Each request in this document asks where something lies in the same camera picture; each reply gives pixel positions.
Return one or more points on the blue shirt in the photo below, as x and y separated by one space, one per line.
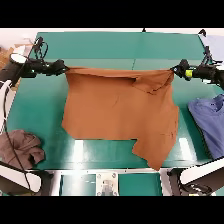
210 123

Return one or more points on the grey-brown garment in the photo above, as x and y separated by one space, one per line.
20 148

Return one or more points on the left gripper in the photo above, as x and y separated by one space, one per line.
57 67

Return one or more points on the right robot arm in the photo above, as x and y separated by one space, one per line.
208 72

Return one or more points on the brown T-shirt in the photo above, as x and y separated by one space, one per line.
123 110

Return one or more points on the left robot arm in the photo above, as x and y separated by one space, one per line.
20 68

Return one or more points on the silver frame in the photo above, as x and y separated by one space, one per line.
106 181

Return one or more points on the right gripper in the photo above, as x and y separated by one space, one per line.
182 69

